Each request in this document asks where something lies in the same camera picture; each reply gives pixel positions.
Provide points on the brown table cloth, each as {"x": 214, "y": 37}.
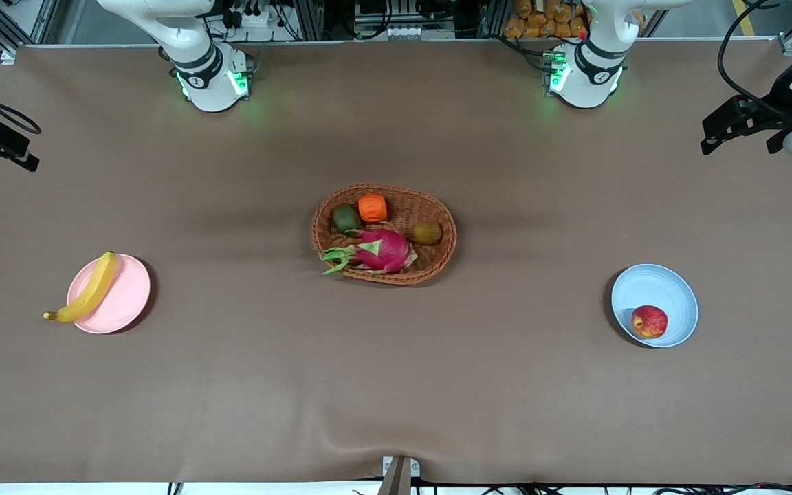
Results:
{"x": 396, "y": 378}

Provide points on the light blue round plate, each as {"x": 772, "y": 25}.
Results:
{"x": 654, "y": 289}

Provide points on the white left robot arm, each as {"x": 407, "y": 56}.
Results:
{"x": 592, "y": 75}

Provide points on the yellow banana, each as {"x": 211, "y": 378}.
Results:
{"x": 90, "y": 292}

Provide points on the pink dragon fruit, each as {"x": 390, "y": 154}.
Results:
{"x": 382, "y": 251}

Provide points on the orange ribbed fruit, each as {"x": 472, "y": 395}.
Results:
{"x": 373, "y": 208}

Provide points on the pile of orange packaged snacks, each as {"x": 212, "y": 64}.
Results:
{"x": 540, "y": 20}

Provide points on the red yellow apple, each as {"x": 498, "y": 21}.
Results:
{"x": 650, "y": 322}

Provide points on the brown wicker basket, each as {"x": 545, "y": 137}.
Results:
{"x": 430, "y": 265}

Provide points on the grey metal camera mount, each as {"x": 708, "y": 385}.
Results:
{"x": 398, "y": 474}

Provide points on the dark green avocado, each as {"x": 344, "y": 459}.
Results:
{"x": 346, "y": 218}

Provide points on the white power strip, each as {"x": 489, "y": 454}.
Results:
{"x": 251, "y": 15}

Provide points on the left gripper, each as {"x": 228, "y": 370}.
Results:
{"x": 780, "y": 108}

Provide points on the olive brown kiwi fruit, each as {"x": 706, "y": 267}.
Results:
{"x": 427, "y": 232}

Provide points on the white terminal block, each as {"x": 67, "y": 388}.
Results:
{"x": 408, "y": 31}

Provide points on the pink round plate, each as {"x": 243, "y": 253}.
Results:
{"x": 124, "y": 295}

